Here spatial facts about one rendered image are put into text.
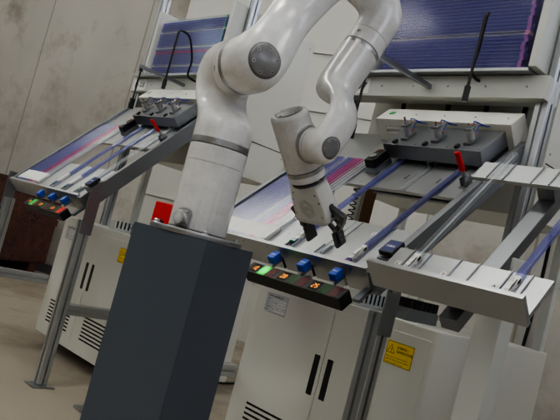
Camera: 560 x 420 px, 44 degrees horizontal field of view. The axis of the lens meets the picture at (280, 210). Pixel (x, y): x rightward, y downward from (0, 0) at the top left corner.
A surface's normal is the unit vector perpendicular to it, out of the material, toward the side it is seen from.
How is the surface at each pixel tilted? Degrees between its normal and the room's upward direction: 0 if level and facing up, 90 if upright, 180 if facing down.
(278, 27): 59
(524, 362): 90
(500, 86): 90
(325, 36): 90
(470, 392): 90
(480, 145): 42
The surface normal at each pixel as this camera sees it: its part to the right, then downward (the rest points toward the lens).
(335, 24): -0.44, -0.17
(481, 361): -0.67, -0.22
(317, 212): -0.65, 0.47
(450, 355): 0.67, 0.14
